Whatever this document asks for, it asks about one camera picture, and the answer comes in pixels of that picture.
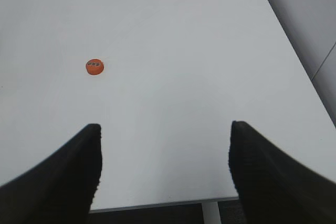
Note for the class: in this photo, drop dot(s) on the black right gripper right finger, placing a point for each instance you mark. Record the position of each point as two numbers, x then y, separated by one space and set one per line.
272 186

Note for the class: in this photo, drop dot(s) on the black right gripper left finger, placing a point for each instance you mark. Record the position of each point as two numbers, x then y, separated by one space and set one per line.
61 188

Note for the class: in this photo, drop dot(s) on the orange bottle cap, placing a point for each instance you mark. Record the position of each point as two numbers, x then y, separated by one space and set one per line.
94 67

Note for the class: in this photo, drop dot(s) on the white table leg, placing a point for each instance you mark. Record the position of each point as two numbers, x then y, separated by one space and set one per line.
211 214

